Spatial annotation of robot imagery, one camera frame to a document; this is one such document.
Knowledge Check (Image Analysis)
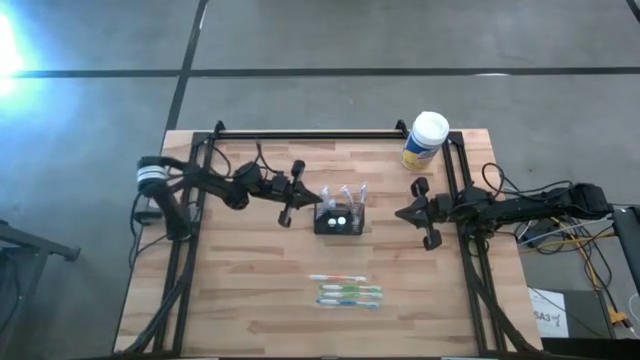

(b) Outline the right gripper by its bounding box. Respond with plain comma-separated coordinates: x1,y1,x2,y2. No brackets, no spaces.
394,176,454,252

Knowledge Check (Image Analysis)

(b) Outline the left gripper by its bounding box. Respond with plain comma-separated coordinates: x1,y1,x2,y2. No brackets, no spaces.
269,159,324,229

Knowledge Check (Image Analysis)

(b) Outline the clear-wrapped toothbrush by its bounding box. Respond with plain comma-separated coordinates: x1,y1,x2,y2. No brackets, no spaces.
339,184,357,224
318,185,337,214

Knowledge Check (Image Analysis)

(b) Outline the black wire caddy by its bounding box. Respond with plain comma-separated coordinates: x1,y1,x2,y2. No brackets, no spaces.
313,201,367,237

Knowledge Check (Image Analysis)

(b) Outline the orange toothbrush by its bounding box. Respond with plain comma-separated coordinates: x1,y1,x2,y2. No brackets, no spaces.
308,273,368,284

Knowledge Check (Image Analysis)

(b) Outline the Lysol wipes canister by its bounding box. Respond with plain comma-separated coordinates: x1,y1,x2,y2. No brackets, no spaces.
401,110,451,173

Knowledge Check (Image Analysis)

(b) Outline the white paper sheet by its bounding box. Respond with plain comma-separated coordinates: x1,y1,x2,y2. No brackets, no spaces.
528,287,570,339

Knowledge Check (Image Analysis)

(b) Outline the black pole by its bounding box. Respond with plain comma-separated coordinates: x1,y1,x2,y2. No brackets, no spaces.
610,205,640,297

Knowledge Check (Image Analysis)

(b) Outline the black floor stand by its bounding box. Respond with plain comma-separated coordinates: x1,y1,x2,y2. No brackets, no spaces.
0,218,82,360

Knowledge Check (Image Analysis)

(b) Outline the black camera cable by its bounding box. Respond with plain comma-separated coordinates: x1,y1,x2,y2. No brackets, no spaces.
481,162,574,201
192,139,281,182

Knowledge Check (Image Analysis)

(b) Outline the grey cable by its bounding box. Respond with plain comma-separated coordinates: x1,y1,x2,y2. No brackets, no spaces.
519,217,614,247

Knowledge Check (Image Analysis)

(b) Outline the yellow cable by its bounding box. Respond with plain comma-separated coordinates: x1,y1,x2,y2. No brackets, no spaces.
519,212,630,327

